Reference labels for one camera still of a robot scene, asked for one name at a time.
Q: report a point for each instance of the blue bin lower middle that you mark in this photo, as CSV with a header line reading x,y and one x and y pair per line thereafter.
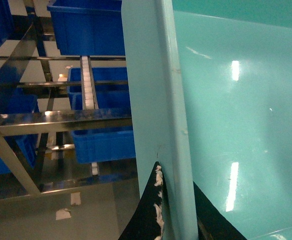
x,y
104,144

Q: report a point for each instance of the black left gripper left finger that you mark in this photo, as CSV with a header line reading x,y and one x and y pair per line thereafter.
x,y
147,222

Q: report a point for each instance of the turquoise plastic bin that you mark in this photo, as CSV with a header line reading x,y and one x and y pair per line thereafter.
x,y
211,98

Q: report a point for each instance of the roller conveyor track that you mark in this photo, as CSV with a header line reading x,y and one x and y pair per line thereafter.
x,y
89,99

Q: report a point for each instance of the stainless steel shelf frame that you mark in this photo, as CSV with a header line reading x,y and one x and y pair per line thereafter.
x,y
61,181

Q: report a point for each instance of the blue bin behind turquoise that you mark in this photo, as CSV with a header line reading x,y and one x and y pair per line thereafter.
x,y
108,95

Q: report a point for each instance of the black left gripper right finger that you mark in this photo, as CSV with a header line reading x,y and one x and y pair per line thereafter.
x,y
212,225

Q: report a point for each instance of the blue bin left shelf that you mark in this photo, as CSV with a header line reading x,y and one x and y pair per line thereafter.
x,y
17,149

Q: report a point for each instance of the blue bin upper left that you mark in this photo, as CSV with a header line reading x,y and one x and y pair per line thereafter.
x,y
87,27

